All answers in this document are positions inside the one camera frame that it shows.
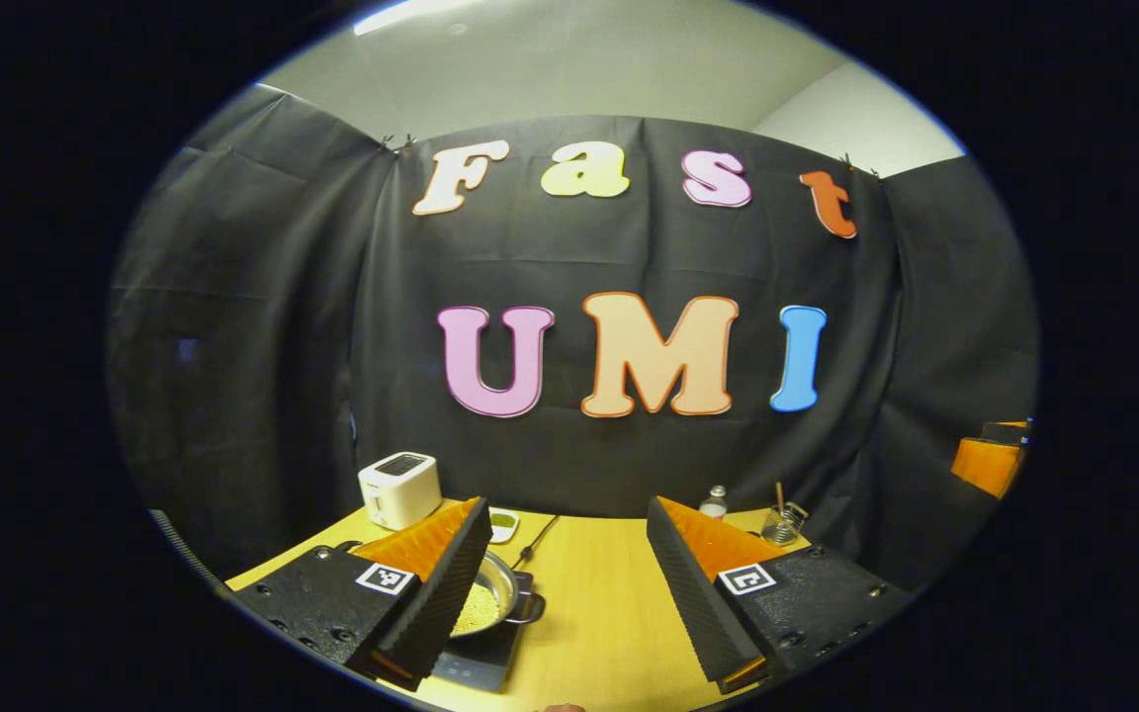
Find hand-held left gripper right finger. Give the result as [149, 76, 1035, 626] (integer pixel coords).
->
[646, 495, 912, 696]

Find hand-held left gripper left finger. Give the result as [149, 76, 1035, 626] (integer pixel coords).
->
[230, 497, 494, 693]

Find steel pot with black handle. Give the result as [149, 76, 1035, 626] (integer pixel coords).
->
[448, 550, 546, 637]

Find black induction cooktop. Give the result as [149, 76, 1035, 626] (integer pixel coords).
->
[431, 569, 536, 693]

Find white toaster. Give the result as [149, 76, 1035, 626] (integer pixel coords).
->
[358, 452, 443, 531]

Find grey corrugated tube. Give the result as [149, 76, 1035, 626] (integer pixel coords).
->
[147, 508, 231, 600]

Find black power cable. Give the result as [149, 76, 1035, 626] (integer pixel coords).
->
[510, 514, 561, 572]

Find metal wire utensil holder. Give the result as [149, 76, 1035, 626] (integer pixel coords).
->
[761, 501, 810, 547]

